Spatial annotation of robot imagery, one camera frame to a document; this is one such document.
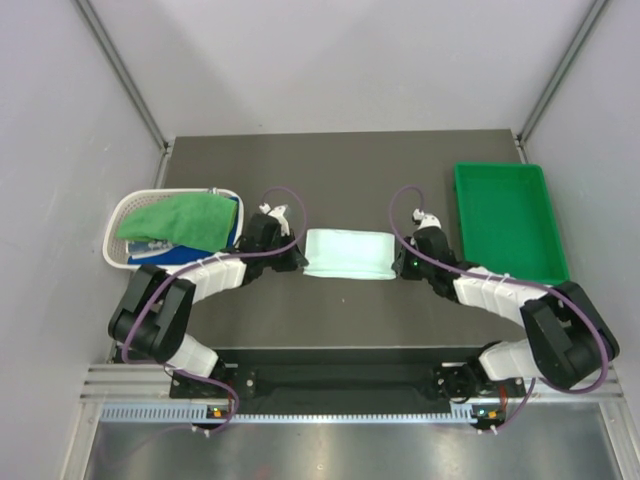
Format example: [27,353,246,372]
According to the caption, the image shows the grey slotted cable duct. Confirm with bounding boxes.
[100,403,477,424]

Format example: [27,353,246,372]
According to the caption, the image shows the aluminium corner post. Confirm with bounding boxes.
[69,0,172,154]
[515,0,611,150]

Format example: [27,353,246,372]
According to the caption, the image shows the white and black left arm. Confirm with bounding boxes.
[108,204,308,397]

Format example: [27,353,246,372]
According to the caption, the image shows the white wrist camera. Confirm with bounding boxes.
[412,208,442,230]
[259,202,291,236]

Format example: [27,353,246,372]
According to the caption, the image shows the right aluminium corner post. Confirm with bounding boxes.
[515,0,611,150]

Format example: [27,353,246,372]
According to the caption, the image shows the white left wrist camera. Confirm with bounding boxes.
[259,202,291,236]

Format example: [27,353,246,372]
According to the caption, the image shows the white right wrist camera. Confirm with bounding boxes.
[412,208,442,230]

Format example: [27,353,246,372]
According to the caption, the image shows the green plastic bin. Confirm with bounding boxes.
[454,163,570,285]

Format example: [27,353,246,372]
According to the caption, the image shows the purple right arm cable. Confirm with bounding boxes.
[389,185,612,435]

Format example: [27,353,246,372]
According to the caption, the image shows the pale mint towel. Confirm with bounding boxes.
[303,228,396,280]

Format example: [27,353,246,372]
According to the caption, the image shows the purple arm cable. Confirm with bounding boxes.
[121,186,307,437]
[389,185,612,435]

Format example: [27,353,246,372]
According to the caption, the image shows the white plastic basket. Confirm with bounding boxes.
[102,188,245,270]

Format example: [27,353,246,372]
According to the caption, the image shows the green towel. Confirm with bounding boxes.
[115,192,238,253]

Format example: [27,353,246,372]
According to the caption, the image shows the left aluminium corner post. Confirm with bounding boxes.
[69,0,172,154]

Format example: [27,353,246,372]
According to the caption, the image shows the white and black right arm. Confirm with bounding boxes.
[394,225,620,396]

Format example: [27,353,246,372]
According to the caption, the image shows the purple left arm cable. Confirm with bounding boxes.
[121,186,307,437]

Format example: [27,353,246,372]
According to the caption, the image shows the aluminium frame rail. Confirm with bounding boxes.
[79,359,626,401]

